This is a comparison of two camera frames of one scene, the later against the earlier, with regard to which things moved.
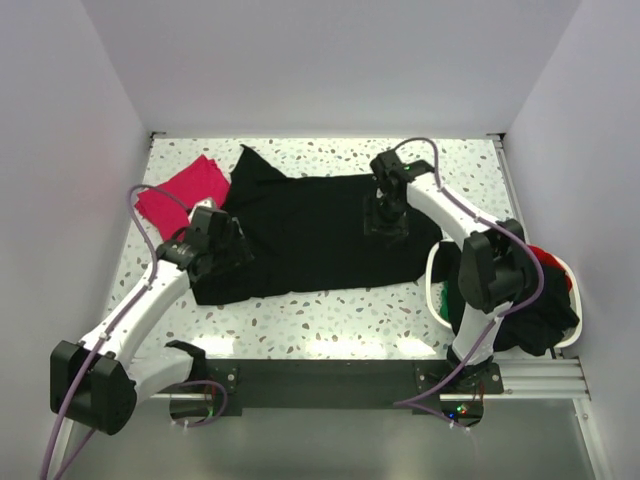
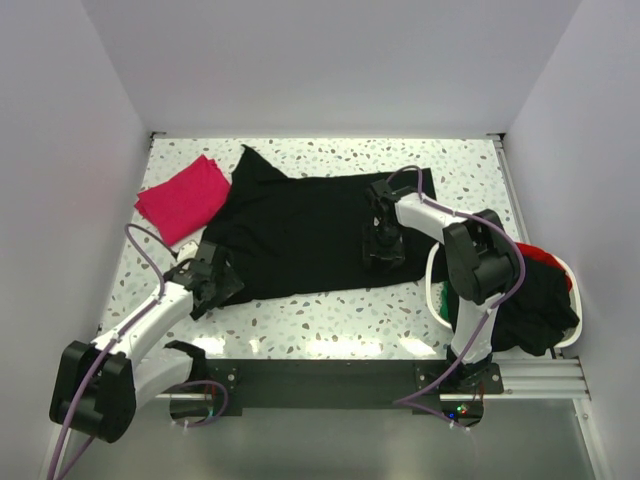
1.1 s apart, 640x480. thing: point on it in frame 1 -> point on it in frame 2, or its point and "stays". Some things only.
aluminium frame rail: [520, 379] stays
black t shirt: [307, 234] stays
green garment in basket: [444, 303] stays
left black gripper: [237, 252] -> [227, 285]
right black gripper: [397, 231] -> [395, 255]
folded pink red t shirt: [202, 180] stays
